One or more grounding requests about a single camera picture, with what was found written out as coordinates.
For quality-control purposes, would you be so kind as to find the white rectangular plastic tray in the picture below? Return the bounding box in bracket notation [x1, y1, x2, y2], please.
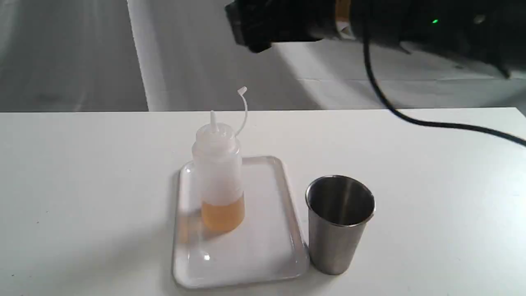
[172, 155, 310, 290]

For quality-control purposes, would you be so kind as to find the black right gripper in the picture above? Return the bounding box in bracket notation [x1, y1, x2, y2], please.
[225, 0, 350, 53]

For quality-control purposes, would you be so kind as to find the translucent plastic squeeze bottle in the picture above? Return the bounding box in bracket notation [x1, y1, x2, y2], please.
[192, 86, 248, 234]

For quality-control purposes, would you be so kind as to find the stainless steel cup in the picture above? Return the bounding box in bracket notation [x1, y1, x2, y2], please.
[305, 175, 376, 275]

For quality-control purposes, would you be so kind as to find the grey fabric backdrop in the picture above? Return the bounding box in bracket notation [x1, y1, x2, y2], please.
[1, 0, 525, 112]

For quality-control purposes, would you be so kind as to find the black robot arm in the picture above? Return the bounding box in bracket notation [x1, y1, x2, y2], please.
[225, 0, 526, 77]

